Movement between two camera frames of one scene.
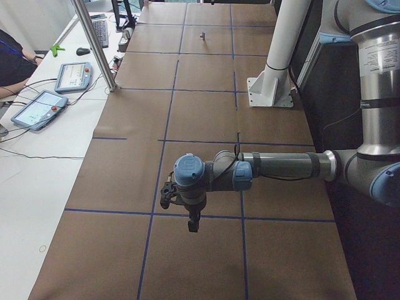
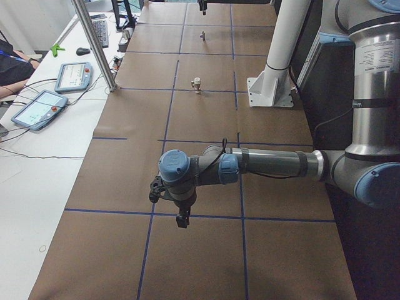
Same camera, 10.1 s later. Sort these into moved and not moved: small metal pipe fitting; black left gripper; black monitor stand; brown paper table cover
Moved: black left gripper
Not moved: small metal pipe fitting; brown paper table cover; black monitor stand
